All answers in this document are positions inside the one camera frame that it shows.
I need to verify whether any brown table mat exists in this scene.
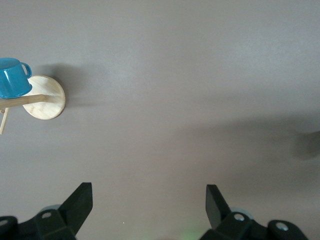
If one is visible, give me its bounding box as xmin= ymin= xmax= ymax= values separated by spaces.
xmin=0 ymin=0 xmax=320 ymax=240

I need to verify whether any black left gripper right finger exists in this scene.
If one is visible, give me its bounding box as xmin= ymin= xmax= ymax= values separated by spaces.
xmin=199 ymin=184 xmax=268 ymax=240

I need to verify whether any wooden mug tree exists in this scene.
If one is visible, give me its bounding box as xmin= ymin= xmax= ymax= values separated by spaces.
xmin=0 ymin=74 xmax=67 ymax=135

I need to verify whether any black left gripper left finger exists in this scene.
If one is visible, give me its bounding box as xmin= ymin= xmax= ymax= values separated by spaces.
xmin=36 ymin=182 xmax=94 ymax=240

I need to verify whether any teal enamel mug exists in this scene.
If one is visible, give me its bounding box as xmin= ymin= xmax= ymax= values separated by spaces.
xmin=0 ymin=57 xmax=33 ymax=98

